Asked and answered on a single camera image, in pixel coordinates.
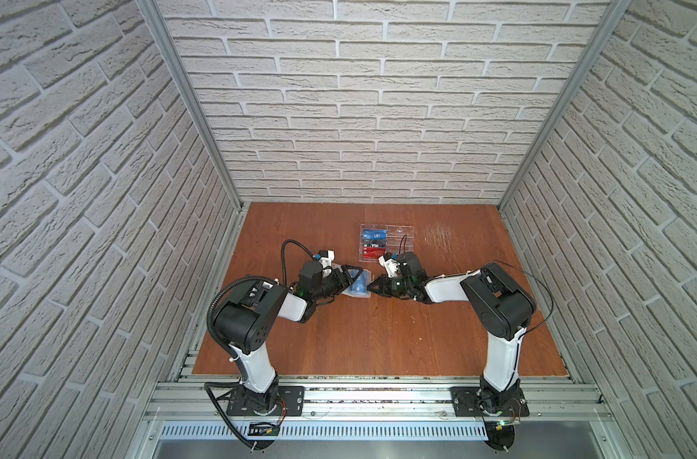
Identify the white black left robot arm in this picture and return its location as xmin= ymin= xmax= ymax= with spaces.
xmin=206 ymin=261 xmax=364 ymax=405

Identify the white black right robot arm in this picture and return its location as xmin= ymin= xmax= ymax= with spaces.
xmin=367 ymin=260 xmax=537 ymax=397

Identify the red VIP card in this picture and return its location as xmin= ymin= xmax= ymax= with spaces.
xmin=362 ymin=246 xmax=387 ymax=260

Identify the clear acrylic card organizer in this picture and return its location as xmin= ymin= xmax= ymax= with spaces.
xmin=358 ymin=224 xmax=414 ymax=263

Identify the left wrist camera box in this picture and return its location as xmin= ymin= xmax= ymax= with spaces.
xmin=299 ymin=250 xmax=335 ymax=288

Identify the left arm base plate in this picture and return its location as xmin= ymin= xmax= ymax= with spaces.
xmin=227 ymin=386 xmax=305 ymax=417

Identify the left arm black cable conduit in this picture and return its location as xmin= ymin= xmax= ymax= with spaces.
xmin=203 ymin=239 xmax=315 ymax=451

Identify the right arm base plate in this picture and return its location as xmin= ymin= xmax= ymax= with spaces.
xmin=451 ymin=384 xmax=530 ymax=419

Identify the aluminium left frame rail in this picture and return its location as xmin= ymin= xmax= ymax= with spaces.
xmin=139 ymin=0 xmax=244 ymax=212

